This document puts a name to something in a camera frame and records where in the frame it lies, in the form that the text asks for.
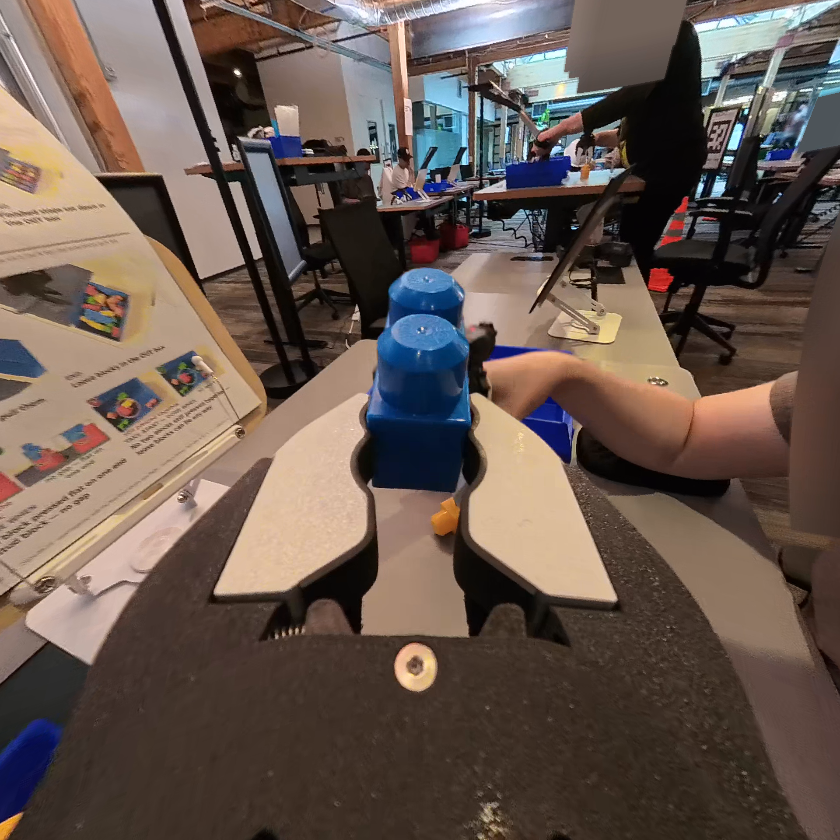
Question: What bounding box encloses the person's right hand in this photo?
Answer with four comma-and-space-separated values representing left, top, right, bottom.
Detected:
489, 351, 563, 422

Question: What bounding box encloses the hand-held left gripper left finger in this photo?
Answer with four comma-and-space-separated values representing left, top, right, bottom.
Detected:
213, 394, 382, 619

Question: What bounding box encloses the black office chair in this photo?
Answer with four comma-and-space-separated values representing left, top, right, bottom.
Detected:
653, 144, 840, 365
318, 197, 404, 339

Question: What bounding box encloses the black framed dark panel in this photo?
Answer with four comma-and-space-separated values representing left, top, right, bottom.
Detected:
95, 172, 201, 286

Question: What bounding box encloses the orange traffic cone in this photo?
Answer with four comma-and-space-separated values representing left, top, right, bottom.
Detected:
648, 196, 690, 293

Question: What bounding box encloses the black framed standing whiteboard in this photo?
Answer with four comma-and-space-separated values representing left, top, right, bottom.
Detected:
235, 134, 342, 349

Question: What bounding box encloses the person's right forearm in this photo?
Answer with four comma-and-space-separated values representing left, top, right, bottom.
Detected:
558, 357, 791, 480

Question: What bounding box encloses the blue two-stud toy block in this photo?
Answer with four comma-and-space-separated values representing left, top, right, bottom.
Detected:
366, 268, 473, 493

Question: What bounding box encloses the white board stand base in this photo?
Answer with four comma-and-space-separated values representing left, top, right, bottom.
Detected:
26, 479, 231, 665

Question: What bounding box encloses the tablet on white stand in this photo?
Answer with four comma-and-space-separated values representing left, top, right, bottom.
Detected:
528, 164, 647, 343

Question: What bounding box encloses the black framed marker sign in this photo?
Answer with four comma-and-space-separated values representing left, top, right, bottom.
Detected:
702, 106, 742, 172

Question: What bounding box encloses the wooden instruction board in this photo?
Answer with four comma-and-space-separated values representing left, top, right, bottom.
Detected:
0, 85, 266, 595

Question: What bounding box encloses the black pole stand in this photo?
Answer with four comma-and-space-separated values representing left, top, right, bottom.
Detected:
152, 0, 320, 399

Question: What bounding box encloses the black round pad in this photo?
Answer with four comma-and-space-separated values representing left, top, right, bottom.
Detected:
576, 427, 731, 497

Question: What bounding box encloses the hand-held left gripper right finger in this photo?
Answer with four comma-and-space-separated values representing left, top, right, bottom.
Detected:
455, 392, 619, 632

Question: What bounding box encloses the blue plastic bin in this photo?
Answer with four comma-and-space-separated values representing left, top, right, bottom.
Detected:
486, 344, 577, 463
505, 156, 572, 190
0, 718, 63, 821

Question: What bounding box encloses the wooden standing desk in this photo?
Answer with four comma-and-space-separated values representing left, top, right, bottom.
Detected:
185, 154, 378, 198

